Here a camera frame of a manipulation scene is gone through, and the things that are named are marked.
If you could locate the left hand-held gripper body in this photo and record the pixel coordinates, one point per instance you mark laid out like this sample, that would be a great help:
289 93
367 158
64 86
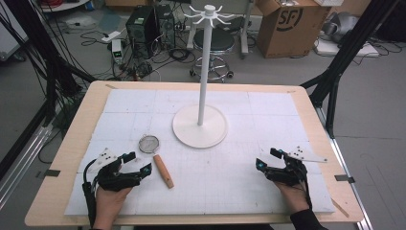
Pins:
110 179

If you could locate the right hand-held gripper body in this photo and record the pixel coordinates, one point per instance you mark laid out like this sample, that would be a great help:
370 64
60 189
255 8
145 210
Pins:
292 174

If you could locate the white hook rack stand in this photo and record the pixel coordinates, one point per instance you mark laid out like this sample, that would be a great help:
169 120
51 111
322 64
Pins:
204 64

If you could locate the person's left hand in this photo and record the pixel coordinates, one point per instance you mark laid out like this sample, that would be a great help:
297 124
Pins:
110 201

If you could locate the person's right hand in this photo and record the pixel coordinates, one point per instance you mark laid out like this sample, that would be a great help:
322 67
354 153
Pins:
295 198

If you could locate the white grid mat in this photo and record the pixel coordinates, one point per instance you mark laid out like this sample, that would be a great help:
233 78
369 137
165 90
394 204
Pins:
223 179

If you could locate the black tape strip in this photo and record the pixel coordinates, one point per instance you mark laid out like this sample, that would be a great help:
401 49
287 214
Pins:
52 172
344 179

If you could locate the white device with green display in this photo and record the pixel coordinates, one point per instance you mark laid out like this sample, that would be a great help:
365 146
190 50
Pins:
117 51

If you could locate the brown cardboard box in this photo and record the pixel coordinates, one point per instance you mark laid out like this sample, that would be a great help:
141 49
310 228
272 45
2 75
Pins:
287 35

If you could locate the white power strip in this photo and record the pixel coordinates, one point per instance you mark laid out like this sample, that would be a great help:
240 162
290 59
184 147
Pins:
111 36

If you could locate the white flat board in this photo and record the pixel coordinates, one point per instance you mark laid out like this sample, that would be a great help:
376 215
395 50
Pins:
348 49

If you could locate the large black computer tower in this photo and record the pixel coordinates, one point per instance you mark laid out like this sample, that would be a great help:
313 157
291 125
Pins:
140 32

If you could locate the white metal stand leg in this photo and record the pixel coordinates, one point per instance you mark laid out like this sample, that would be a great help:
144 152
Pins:
245 28

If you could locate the black round stool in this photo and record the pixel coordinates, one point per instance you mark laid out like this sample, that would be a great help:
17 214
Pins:
214 40

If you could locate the slim black computer tower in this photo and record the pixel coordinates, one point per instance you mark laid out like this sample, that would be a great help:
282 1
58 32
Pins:
166 25

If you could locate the grey appliance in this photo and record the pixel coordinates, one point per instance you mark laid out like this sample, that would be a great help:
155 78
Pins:
341 25

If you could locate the white round table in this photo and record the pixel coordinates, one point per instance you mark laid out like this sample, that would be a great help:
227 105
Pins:
63 4

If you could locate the aluminium rail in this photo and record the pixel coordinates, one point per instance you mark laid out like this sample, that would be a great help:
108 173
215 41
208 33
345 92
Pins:
22 166
351 179

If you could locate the black metal frame stand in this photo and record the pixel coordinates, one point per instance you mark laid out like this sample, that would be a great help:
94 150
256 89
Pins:
41 41
348 51

